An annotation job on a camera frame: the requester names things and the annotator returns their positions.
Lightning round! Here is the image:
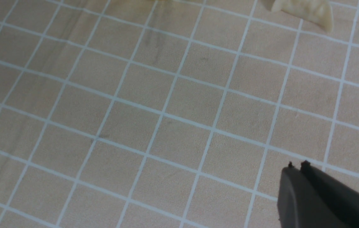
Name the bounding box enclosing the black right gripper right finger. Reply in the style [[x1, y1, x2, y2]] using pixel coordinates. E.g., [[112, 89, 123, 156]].
[[300, 160, 359, 228]]

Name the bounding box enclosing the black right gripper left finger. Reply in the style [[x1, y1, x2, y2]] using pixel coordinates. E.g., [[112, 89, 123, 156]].
[[277, 162, 347, 228]]

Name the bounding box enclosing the white dumpling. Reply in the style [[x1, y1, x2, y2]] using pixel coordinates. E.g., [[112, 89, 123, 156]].
[[271, 0, 333, 33]]

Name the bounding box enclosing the checkered beige tablecloth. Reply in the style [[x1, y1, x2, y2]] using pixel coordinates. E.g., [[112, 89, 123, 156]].
[[0, 0, 359, 228]]

